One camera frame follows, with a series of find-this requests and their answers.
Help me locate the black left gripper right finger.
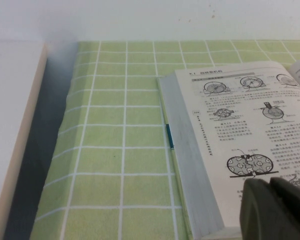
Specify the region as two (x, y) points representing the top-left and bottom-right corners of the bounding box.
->
(269, 176), (300, 220)

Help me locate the illustrated technical book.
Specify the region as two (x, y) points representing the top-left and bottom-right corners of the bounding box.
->
(156, 57), (300, 240)

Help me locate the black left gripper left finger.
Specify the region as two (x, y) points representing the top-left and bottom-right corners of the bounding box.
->
(238, 177), (300, 240)

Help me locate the green white checkered tablecloth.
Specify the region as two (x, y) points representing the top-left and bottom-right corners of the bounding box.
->
(34, 39), (300, 240)

